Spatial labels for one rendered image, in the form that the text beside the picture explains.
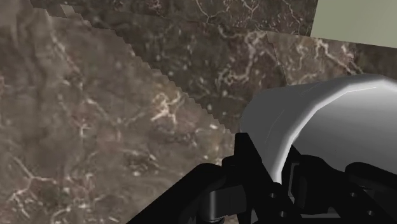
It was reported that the grey rounded object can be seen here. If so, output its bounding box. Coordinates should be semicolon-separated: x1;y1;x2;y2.
239;73;397;185

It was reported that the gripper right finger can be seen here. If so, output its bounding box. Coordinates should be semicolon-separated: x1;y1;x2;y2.
288;144;397;224

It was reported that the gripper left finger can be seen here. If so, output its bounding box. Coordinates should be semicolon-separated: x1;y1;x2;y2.
126;132;299;224

